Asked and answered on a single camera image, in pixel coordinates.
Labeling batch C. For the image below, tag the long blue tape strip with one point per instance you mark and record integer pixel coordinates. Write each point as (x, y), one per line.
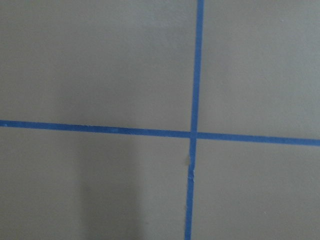
(197, 67)

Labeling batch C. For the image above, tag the crossing blue tape strip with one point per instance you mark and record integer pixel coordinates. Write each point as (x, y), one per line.
(160, 133)

